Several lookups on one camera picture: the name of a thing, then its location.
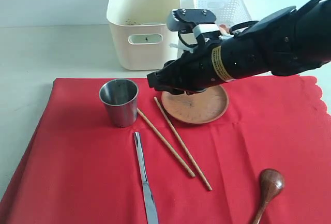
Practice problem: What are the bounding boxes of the wooden chopstick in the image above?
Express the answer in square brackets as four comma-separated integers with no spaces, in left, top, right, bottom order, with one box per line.
[154,97,213,191]
[137,109,195,178]

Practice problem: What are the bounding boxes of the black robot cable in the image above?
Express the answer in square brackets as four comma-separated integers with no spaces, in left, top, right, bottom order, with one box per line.
[177,21,259,50]

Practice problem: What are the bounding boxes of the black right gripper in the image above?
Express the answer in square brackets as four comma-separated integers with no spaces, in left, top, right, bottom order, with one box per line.
[147,42,233,95]

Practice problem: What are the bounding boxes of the white perforated plastic basket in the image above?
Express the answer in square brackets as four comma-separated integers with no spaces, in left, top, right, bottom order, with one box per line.
[193,0,252,28]

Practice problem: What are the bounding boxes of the stainless steel cup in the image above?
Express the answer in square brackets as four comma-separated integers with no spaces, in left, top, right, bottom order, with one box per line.
[99,79,139,128]

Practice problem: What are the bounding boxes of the pale green bowl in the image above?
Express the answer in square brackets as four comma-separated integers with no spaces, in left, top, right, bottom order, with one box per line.
[140,22,165,26]

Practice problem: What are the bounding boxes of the dark wooden spoon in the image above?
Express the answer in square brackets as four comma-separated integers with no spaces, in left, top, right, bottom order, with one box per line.
[252,168,285,224]

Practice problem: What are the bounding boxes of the metal table knife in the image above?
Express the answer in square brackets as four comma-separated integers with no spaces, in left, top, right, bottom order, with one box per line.
[133,132,159,224]

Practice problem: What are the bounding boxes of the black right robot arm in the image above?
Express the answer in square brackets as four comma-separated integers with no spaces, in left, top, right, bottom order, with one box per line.
[147,0,330,95]

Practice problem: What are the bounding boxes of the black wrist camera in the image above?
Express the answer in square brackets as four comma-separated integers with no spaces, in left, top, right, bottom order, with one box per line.
[167,9,220,38]

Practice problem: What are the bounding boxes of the red tablecloth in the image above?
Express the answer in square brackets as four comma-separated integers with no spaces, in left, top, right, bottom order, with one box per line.
[1,76,330,223]

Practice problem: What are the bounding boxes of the brown wooden plate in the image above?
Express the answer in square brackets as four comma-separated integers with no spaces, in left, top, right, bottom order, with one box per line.
[161,85,229,124]

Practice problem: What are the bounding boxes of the cream plastic bin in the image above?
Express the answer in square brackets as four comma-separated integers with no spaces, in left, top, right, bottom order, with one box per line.
[106,0,180,70]

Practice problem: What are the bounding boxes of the brown egg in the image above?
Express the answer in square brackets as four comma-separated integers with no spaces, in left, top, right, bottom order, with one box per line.
[219,25,229,33]

